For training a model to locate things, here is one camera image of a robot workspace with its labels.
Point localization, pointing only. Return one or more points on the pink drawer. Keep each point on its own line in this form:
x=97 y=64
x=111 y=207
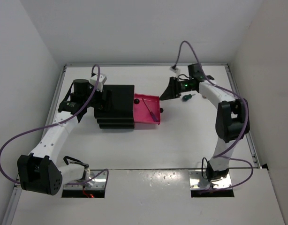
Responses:
x=141 y=113

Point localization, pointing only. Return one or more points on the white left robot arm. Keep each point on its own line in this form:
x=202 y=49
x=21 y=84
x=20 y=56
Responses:
x=38 y=171

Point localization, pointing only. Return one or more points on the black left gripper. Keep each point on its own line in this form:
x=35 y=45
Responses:
x=103 y=104

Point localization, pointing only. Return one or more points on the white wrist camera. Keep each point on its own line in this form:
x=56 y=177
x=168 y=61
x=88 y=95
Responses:
x=175 y=69
x=98 y=81

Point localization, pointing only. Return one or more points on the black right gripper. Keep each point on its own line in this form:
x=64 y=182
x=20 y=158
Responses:
x=172 y=91

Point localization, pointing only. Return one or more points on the purple handled screwdriver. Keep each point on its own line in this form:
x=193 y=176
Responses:
x=151 y=113

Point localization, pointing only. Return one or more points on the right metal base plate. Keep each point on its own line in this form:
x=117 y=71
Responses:
x=198 y=181

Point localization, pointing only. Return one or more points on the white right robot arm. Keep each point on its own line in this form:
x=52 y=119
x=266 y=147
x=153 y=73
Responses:
x=223 y=117

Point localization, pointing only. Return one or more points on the green handled stubby screwdriver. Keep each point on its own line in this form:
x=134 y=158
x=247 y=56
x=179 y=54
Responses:
x=186 y=98

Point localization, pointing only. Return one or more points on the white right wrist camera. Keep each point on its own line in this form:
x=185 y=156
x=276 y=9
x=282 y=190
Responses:
x=175 y=69

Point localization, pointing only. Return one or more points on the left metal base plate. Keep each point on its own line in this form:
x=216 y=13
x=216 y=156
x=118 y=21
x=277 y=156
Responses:
x=96 y=180

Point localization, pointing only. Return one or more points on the metal base plate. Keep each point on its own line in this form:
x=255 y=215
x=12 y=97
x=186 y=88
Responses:
x=96 y=180
x=198 y=181

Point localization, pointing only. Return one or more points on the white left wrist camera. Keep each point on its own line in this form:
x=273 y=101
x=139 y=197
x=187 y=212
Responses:
x=98 y=81

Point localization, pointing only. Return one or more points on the black drawer cabinet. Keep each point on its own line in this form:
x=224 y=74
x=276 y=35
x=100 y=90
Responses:
x=121 y=114

